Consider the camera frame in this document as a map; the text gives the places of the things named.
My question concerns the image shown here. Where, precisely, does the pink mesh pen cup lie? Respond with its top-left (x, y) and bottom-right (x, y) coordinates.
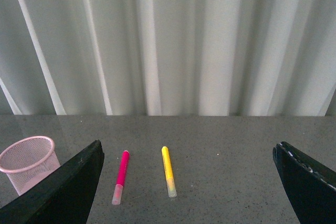
top-left (1, 136), bottom-right (60, 195)

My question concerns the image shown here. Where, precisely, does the pink marker pen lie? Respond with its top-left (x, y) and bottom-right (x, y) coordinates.
top-left (112, 150), bottom-right (130, 205)

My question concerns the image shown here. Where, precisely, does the white pleated curtain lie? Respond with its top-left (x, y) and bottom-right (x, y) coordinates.
top-left (1, 0), bottom-right (335, 116)

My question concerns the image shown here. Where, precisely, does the yellow marker pen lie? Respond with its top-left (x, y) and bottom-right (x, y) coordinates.
top-left (161, 146), bottom-right (177, 198)

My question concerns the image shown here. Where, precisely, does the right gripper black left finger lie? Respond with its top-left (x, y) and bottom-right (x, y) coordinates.
top-left (1, 140), bottom-right (104, 223)

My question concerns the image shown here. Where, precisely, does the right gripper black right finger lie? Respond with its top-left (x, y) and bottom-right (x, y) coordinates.
top-left (272, 142), bottom-right (335, 223)

